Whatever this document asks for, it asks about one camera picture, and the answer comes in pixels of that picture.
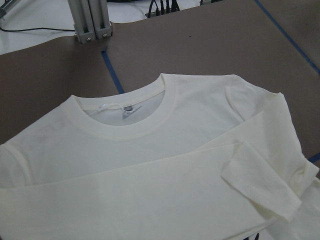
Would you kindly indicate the white long-sleeve cat shirt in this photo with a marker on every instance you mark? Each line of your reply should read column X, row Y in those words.
column 183, row 158

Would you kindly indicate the aluminium frame post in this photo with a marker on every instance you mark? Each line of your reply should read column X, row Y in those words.
column 91, row 20

